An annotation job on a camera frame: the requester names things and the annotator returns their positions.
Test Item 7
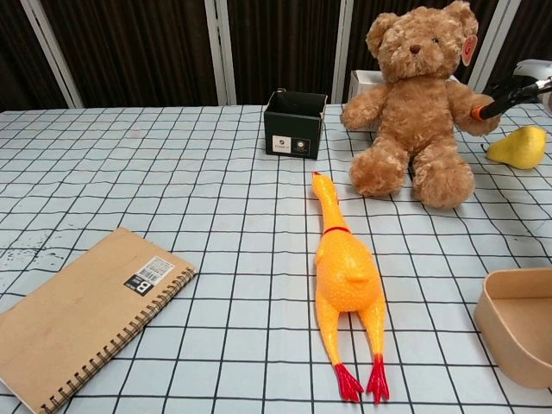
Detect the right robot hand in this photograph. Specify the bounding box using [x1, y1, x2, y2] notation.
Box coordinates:
[470, 60, 552, 121]

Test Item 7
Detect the brown plush teddy bear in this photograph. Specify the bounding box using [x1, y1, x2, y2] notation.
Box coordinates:
[340, 0, 501, 211]

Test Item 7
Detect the yellow pear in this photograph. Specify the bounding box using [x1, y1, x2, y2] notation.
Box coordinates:
[481, 125, 548, 170]

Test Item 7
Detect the black open cardboard box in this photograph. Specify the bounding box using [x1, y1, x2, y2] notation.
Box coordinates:
[263, 89, 329, 161]

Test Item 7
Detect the kraft paper open box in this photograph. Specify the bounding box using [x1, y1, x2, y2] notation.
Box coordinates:
[474, 267, 552, 389]

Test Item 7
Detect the yellow rubber chicken toy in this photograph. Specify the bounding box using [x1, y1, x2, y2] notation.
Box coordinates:
[310, 170, 392, 405]

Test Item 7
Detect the light blue grid tablecloth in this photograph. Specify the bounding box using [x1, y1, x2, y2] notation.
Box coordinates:
[0, 102, 552, 414]

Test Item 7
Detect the kraft spiral notebook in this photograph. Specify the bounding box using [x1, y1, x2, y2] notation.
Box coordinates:
[0, 227, 198, 414]

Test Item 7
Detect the white screen frame post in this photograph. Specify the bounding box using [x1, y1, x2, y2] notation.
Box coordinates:
[204, 0, 237, 106]
[467, 0, 512, 92]
[20, 0, 84, 109]
[330, 0, 361, 104]

